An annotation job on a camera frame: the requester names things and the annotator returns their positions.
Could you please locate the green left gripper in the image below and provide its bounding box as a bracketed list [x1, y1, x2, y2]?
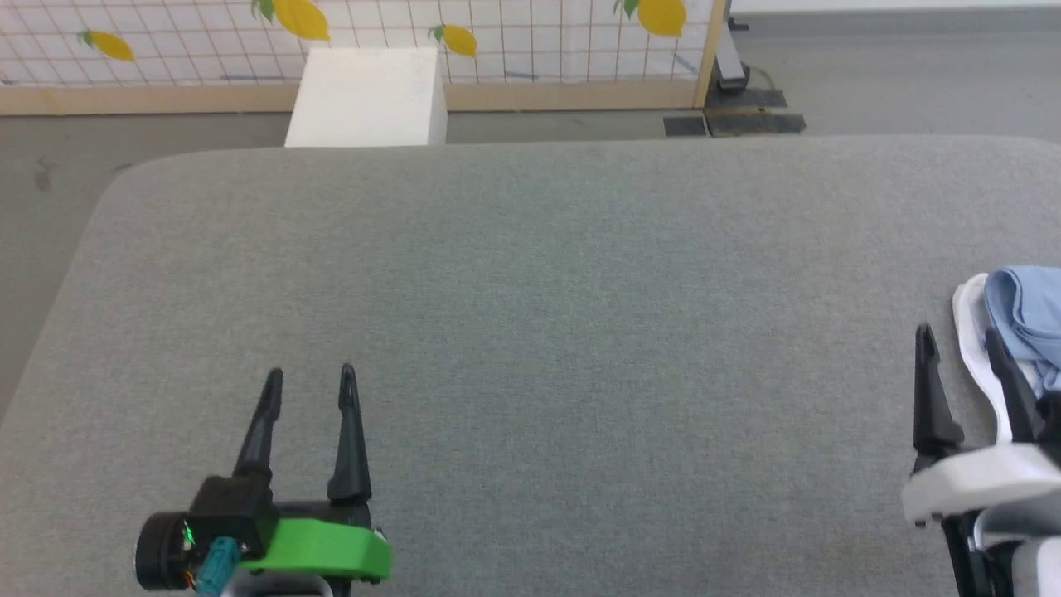
[233, 362, 393, 583]

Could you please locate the black partition base foot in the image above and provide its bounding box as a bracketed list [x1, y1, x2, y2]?
[663, 17, 807, 138]

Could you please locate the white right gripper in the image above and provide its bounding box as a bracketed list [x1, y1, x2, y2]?
[901, 323, 1061, 597]

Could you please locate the lemon print partition screen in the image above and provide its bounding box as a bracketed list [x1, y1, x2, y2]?
[0, 0, 732, 116]

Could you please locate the white box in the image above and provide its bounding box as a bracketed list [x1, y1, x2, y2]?
[283, 46, 449, 148]

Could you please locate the teal cable connector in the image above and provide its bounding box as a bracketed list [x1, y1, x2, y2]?
[195, 536, 243, 597]

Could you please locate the light blue garment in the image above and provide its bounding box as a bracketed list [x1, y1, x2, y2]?
[951, 265, 1061, 443]

